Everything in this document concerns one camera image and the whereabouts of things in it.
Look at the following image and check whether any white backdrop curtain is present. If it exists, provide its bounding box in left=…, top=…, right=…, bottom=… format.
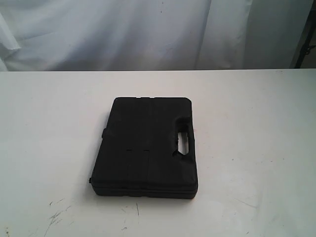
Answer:
left=0, top=0, right=312, bottom=71

